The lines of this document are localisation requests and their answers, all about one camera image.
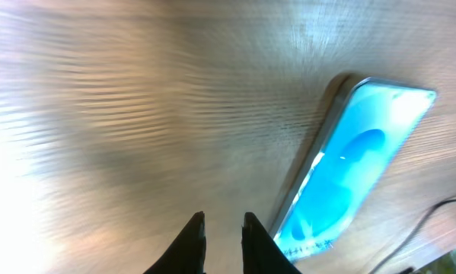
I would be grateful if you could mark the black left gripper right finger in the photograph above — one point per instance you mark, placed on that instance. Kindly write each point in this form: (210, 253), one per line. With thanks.
(260, 253)

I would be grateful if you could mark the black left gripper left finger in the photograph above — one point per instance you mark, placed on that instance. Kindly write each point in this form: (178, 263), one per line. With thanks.
(187, 253)

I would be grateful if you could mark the turquoise screen smartphone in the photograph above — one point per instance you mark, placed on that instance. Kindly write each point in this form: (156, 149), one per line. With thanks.
(367, 123)

